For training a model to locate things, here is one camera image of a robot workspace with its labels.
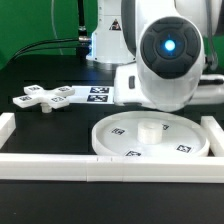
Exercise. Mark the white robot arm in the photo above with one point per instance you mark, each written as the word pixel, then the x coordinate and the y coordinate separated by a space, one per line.
pixel 156 48

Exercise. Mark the black vertical cable connector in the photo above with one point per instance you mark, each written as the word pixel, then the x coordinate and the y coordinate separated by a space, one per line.
pixel 81 50

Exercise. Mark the white round table top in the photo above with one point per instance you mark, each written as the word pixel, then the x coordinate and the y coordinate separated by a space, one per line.
pixel 149 134

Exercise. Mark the white marker sheet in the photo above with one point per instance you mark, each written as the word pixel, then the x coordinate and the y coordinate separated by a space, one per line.
pixel 92 95

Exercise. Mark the white front fence bar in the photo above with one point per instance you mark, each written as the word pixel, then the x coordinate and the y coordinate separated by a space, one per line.
pixel 112 169

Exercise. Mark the white fence bar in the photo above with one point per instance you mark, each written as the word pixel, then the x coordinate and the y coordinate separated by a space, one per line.
pixel 215 135
pixel 7 127
pixel 112 169

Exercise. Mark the white cross-shaped table base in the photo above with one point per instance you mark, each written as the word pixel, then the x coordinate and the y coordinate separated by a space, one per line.
pixel 47 99

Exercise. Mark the white right fence bar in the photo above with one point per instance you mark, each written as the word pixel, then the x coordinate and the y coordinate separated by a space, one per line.
pixel 215 135

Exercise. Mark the white left fence bar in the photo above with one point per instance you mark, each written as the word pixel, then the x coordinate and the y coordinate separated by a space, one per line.
pixel 7 127

